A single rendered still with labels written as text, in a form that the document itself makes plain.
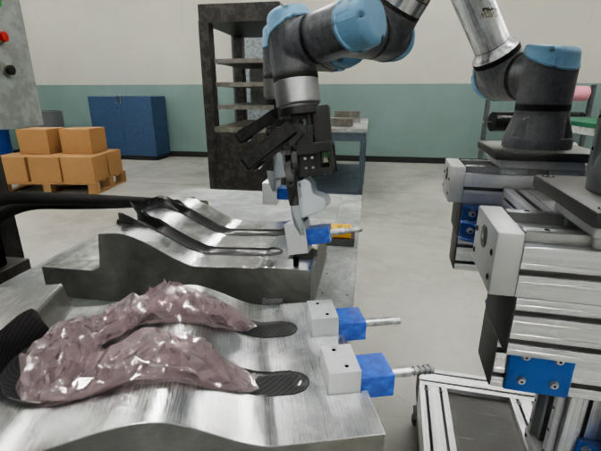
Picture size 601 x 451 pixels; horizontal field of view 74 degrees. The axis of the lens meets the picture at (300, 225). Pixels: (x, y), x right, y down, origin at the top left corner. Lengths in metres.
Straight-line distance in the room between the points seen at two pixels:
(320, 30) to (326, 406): 0.50
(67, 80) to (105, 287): 8.46
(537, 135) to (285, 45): 0.63
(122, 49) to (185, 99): 1.41
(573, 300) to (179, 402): 0.49
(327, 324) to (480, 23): 0.84
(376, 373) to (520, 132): 0.76
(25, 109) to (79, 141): 4.26
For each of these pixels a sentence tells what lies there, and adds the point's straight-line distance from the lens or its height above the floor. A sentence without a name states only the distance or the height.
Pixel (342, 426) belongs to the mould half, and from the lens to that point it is 0.44.
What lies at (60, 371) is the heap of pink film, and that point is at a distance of 0.49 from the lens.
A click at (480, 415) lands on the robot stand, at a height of 0.21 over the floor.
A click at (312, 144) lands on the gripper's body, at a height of 1.08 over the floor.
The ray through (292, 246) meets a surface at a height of 0.91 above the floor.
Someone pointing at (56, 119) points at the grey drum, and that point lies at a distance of 7.68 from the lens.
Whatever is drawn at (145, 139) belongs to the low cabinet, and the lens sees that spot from 7.76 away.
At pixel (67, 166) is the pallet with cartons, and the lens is 5.50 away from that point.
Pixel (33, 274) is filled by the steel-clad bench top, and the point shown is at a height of 0.80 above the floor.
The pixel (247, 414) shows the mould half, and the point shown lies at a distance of 0.44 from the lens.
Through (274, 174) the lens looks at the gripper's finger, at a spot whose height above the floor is 0.98.
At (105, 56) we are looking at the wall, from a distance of 8.71.
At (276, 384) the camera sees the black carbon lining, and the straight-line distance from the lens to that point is 0.49.
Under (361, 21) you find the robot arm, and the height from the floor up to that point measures 1.25.
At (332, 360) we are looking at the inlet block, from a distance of 0.47.
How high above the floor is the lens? 1.16
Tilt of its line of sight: 18 degrees down
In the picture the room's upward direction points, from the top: straight up
